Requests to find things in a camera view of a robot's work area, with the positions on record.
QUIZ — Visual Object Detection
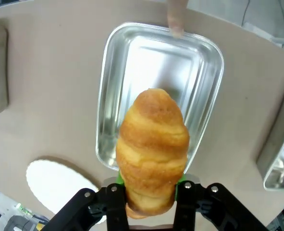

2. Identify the person's left hand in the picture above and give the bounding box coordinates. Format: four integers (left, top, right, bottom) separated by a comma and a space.
167, 0, 189, 39

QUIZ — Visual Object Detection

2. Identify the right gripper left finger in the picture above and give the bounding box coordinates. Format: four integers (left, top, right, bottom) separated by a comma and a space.
44, 172, 130, 231

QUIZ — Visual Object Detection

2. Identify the golden brown bread roll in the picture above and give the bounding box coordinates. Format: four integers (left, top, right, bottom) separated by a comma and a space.
115, 88, 190, 220

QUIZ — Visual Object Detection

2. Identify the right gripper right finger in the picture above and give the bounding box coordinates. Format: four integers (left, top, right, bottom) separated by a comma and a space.
174, 174, 270, 231

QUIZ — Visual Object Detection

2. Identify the white scalloped round plate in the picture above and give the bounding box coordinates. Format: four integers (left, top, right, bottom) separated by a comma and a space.
25, 157, 108, 226

